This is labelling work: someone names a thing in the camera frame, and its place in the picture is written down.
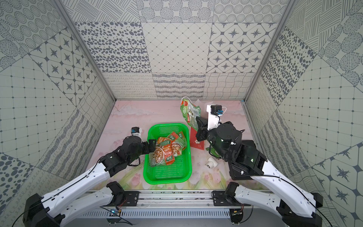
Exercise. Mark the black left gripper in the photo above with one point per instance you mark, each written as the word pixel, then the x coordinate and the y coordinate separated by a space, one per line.
pixel 151 146

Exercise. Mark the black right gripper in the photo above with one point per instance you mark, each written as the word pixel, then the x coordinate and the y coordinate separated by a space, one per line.
pixel 203 129

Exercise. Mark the white and red paper bag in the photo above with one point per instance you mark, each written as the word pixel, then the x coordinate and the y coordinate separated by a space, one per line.
pixel 194 141

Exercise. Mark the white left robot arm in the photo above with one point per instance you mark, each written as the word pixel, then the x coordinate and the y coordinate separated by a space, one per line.
pixel 36 215

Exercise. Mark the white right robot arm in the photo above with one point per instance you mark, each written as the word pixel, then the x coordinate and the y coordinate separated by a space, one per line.
pixel 294 205

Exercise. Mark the white pipe elbow fitting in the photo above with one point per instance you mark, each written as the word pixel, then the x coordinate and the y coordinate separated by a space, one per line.
pixel 212 163

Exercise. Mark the red orange condiment packet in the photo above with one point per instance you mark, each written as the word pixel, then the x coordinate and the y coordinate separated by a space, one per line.
pixel 165 153

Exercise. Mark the green red condiment packet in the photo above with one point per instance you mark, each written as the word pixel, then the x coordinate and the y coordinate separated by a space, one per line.
pixel 178 138

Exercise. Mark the green plastic faucet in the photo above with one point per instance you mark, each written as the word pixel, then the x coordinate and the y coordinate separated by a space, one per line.
pixel 213 152

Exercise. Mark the black plastic tool case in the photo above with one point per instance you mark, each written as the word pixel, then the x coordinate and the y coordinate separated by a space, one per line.
pixel 246 161

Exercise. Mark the green plastic basket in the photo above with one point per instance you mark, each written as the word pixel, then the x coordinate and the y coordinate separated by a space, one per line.
pixel 178 172

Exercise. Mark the small green circuit board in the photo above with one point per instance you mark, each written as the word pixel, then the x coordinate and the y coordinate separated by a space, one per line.
pixel 114 213

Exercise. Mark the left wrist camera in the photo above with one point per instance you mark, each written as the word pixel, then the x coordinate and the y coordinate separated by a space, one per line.
pixel 135 131

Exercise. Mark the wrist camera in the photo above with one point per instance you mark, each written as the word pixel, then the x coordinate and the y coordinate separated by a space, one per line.
pixel 135 131
pixel 214 113

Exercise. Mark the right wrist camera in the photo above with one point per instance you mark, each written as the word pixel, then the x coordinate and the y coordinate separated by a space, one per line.
pixel 214 113

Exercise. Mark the aluminium mounting rail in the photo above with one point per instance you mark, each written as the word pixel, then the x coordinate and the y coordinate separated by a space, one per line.
pixel 173 198

